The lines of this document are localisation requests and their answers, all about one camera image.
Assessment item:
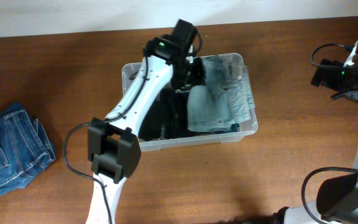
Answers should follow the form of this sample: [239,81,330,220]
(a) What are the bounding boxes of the teal blue taped cloth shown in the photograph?
[215,123,241,134]

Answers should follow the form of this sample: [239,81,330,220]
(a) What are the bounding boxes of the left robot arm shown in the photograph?
[86,19,201,224]

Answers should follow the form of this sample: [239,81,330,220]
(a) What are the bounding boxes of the black folded garment in bin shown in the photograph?
[138,88,170,141]

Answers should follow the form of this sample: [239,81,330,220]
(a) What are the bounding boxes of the light blue jeans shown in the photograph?
[186,55,252,133]

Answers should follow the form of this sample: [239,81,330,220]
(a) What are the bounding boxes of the dark blue jeans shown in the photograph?
[0,103,56,196]

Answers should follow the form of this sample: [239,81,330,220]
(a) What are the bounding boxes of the black taped cloth bundle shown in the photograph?
[161,88,197,139]

